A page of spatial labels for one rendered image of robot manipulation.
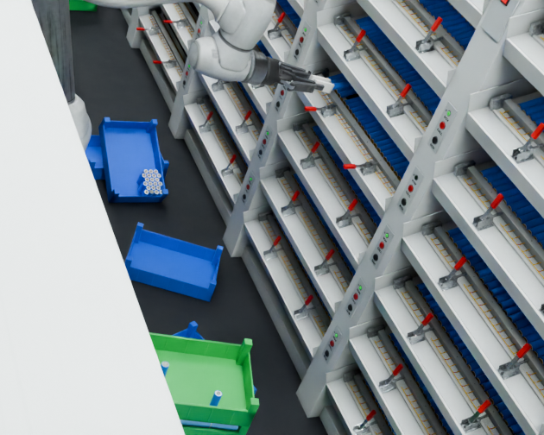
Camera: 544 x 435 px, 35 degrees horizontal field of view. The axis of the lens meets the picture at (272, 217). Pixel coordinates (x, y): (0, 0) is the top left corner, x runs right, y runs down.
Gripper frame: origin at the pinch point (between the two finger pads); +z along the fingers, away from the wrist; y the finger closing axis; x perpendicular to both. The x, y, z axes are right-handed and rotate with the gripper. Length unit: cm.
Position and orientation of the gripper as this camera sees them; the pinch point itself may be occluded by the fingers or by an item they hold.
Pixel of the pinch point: (320, 84)
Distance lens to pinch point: 250.2
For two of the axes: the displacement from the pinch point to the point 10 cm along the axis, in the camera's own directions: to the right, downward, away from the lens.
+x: -4.3, 7.4, 5.1
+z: 8.3, 1.1, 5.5
